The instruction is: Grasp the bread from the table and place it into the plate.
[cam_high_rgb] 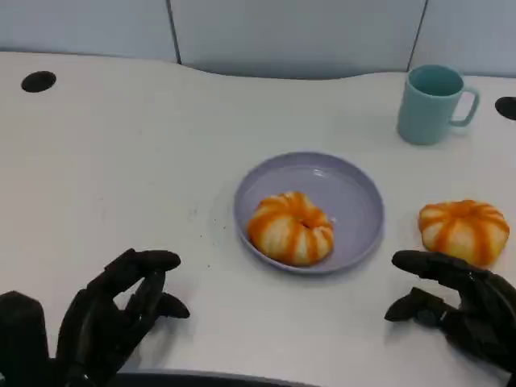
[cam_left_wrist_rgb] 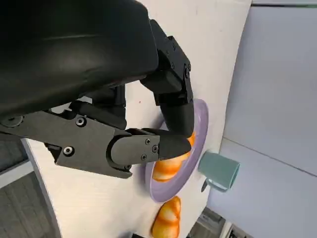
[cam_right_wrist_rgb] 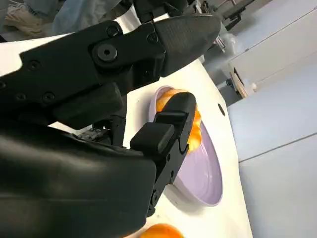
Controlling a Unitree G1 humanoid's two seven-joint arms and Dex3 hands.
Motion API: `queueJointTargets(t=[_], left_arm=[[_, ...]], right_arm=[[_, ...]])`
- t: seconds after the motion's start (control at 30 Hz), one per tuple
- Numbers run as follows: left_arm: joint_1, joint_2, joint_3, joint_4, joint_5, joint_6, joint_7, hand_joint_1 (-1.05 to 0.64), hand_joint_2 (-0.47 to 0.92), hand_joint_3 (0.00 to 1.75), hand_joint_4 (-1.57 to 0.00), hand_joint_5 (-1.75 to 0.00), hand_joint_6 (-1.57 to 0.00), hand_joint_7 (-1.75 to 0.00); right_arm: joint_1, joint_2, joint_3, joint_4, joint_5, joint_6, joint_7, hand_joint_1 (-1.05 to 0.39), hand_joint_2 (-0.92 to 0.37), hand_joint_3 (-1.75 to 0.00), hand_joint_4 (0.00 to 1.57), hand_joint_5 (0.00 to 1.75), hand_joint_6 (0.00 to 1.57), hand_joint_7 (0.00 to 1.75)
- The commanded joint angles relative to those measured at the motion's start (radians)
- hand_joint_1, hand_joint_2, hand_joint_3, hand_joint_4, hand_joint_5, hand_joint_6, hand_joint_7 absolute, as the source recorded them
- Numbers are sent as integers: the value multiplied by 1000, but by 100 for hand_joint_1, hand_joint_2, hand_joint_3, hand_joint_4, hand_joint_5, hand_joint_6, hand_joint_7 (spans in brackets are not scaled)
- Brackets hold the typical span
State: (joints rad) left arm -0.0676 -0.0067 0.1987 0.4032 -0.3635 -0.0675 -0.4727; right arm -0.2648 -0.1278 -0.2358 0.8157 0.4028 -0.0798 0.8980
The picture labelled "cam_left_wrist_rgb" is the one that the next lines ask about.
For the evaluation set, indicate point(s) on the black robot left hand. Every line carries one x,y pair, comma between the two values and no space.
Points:
74,49

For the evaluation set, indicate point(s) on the orange white toy bread roll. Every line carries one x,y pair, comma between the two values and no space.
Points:
166,169
167,218

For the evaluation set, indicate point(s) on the lilac plate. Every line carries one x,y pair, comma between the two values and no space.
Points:
198,138

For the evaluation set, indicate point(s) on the pale green mug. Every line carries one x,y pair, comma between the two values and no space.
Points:
218,168

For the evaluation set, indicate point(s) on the pale blue desk partition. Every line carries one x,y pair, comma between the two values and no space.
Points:
272,74

